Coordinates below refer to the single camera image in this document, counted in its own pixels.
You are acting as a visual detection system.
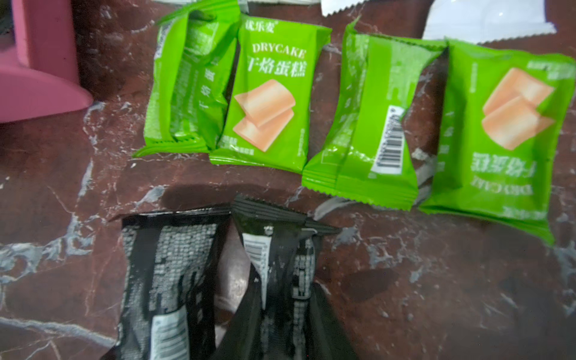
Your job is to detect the green cookie packet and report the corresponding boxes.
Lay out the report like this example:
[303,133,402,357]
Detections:
[135,1,242,158]
[209,16,332,173]
[301,22,447,211]
[420,40,575,245]

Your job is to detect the black cookie packet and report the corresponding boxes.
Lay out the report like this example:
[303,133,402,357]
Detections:
[103,204,231,359]
[232,195,340,359]

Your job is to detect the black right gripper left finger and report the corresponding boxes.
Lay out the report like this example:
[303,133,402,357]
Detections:
[209,280,263,360]

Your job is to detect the white cookie packet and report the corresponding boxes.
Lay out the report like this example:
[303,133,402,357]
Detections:
[320,0,367,17]
[422,0,557,44]

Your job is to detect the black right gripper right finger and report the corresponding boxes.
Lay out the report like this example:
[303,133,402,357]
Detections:
[310,283,359,360]

